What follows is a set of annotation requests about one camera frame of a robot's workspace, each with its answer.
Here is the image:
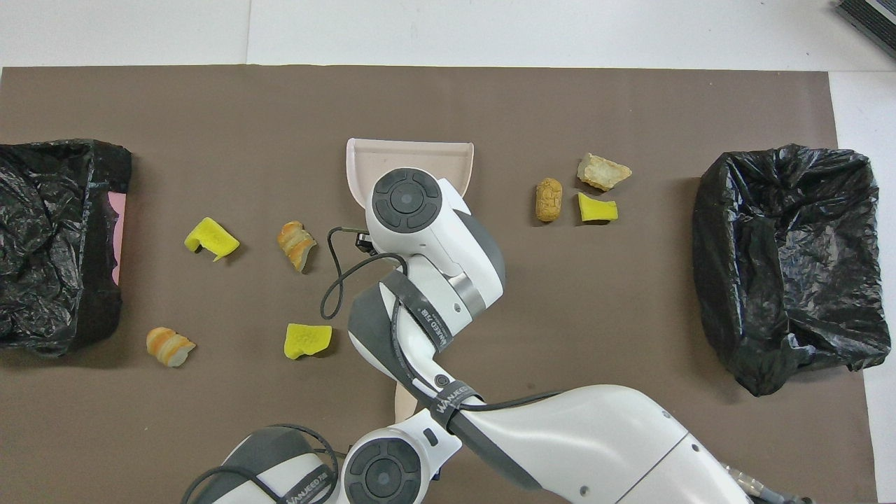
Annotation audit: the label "striped bread piece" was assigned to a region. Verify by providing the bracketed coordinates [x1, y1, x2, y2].
[276, 221, 318, 274]
[146, 326, 197, 368]

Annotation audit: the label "beige plastic dustpan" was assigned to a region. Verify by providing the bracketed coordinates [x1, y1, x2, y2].
[346, 137, 475, 228]

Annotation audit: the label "yellow green scouring sponge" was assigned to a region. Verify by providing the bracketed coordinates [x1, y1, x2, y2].
[283, 323, 334, 361]

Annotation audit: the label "curved yellow sponge piece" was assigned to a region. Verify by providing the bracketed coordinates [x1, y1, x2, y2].
[183, 216, 241, 263]

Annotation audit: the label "beige brush black bristles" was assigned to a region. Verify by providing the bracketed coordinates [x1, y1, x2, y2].
[394, 381, 421, 424]

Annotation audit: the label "brown fried croquette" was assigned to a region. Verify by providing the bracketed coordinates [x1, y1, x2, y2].
[535, 177, 564, 223]

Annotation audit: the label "small yellow sponge piece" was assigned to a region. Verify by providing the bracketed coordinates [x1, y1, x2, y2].
[577, 192, 620, 225]

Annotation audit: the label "pale bread chunk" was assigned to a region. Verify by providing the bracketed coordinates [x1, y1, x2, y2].
[576, 153, 633, 192]

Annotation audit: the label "pink plastic bin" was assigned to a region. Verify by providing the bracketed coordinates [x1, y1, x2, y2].
[108, 192, 128, 285]

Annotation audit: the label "black trash bag liner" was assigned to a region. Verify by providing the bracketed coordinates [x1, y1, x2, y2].
[0, 139, 133, 359]

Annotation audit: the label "black trash bag bin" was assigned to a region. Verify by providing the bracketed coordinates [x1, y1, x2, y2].
[692, 143, 892, 398]

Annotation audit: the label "brown table mat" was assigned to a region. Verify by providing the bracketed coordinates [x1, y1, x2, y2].
[0, 65, 879, 504]

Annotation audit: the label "dark ribbed device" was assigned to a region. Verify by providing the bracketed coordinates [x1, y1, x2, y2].
[836, 0, 896, 58]

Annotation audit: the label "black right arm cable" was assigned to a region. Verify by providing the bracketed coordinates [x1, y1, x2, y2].
[321, 225, 410, 323]

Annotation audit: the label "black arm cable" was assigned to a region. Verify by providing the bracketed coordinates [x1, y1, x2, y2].
[183, 423, 344, 504]
[321, 225, 410, 323]

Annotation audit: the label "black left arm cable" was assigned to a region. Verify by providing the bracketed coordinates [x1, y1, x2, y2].
[183, 423, 344, 504]

